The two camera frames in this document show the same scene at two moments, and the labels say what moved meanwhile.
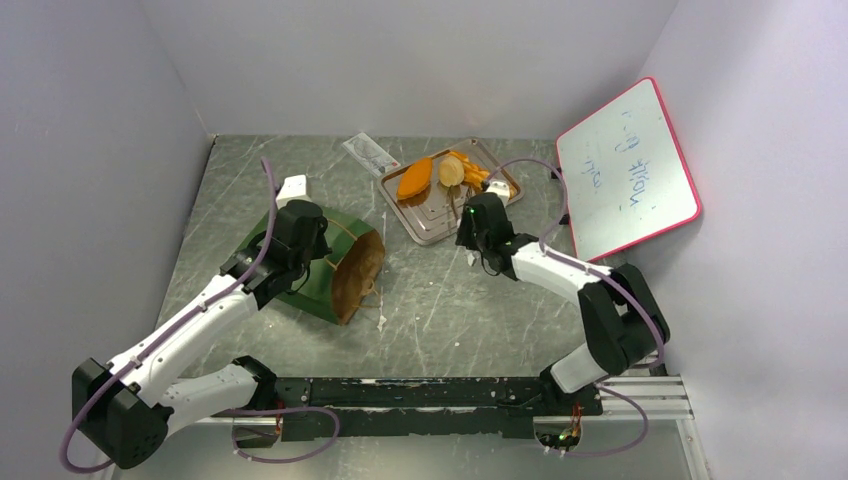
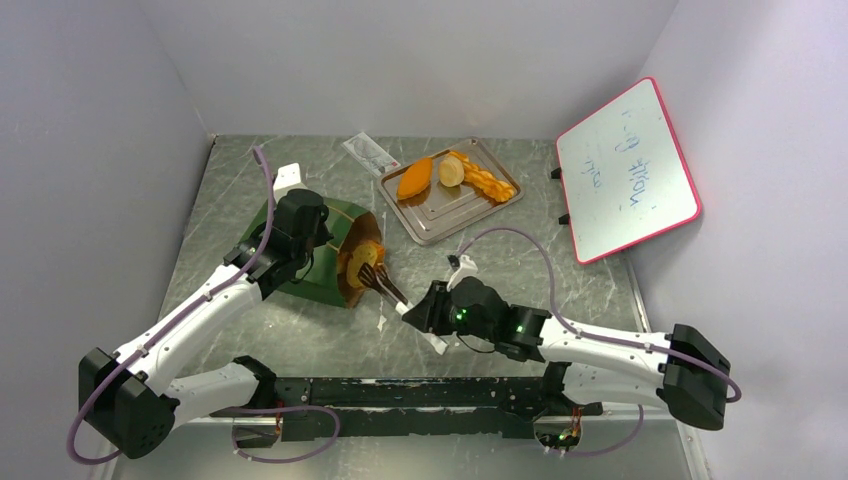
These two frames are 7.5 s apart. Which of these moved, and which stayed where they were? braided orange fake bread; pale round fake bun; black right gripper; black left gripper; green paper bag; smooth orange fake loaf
Moved: black right gripper; green paper bag
Stayed: black left gripper; pale round fake bun; braided orange fake bread; smooth orange fake loaf
